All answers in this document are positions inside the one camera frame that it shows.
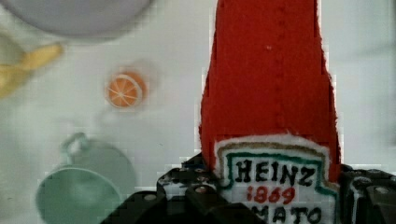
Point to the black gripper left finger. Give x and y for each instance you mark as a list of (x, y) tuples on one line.
[(185, 195)]

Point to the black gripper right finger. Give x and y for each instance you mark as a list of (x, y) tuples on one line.
[(367, 196)]

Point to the red plush ketchup bottle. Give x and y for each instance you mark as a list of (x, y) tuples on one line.
[(268, 121)]

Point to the lavender round plate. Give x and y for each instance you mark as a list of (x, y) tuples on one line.
[(75, 18)]

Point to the orange slice toy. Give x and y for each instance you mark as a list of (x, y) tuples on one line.
[(126, 89)]

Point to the yellow plush peeled banana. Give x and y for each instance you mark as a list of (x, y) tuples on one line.
[(17, 64)]

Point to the green cup with handle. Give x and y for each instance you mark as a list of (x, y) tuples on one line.
[(93, 179)]

